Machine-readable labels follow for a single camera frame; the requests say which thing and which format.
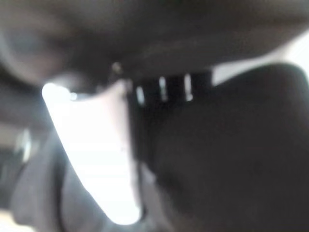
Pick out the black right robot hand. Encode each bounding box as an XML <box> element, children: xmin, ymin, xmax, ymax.
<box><xmin>42</xmin><ymin>62</ymin><xmax>309</xmax><ymax>232</ymax></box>

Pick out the black garment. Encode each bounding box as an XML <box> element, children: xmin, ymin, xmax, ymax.
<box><xmin>9</xmin><ymin>130</ymin><xmax>150</xmax><ymax>232</ymax></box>

